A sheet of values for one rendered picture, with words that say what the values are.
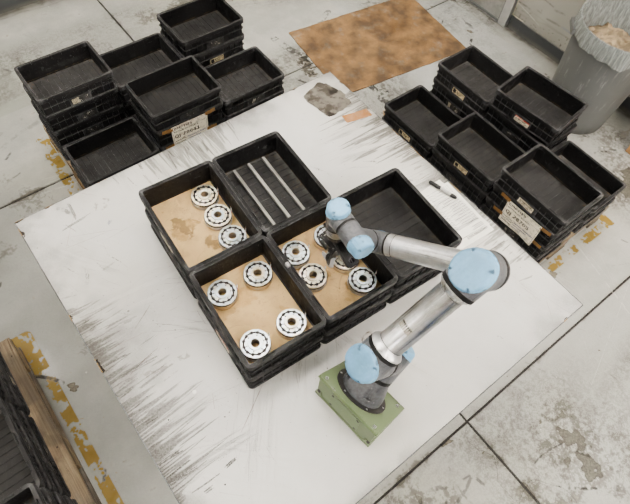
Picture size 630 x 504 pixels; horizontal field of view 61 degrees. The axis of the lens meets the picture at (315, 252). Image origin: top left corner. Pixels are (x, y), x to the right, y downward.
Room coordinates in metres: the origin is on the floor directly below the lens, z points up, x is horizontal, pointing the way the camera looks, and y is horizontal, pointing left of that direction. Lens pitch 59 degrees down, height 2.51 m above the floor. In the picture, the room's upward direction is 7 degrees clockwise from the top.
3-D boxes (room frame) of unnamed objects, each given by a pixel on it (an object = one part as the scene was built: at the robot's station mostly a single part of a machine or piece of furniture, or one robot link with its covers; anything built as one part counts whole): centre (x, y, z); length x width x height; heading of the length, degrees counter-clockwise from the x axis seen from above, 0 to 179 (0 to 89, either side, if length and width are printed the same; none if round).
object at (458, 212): (1.37, -0.55, 0.70); 0.33 x 0.23 x 0.01; 44
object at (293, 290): (0.76, 0.17, 0.87); 0.40 x 0.30 x 0.11; 40
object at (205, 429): (1.04, 0.06, 0.35); 1.60 x 1.60 x 0.70; 44
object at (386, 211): (1.14, -0.29, 0.87); 0.40 x 0.30 x 0.11; 40
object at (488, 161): (2.01, -0.81, 0.31); 0.40 x 0.30 x 0.34; 44
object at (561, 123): (2.29, -1.10, 0.37); 0.42 x 0.34 x 0.46; 44
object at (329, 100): (1.97, 0.04, 0.71); 0.22 x 0.19 x 0.01; 44
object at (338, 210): (0.97, -0.06, 1.15); 0.09 x 0.08 x 0.11; 38
